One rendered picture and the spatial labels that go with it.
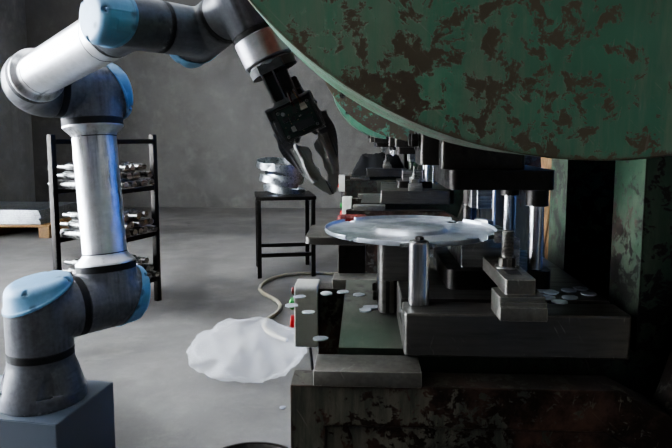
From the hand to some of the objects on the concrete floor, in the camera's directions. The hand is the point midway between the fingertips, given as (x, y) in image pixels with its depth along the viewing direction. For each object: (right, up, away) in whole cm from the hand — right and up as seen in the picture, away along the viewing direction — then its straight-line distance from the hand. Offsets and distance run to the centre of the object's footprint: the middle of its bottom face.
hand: (329, 185), depth 89 cm
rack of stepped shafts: (-125, -63, +234) cm, 273 cm away
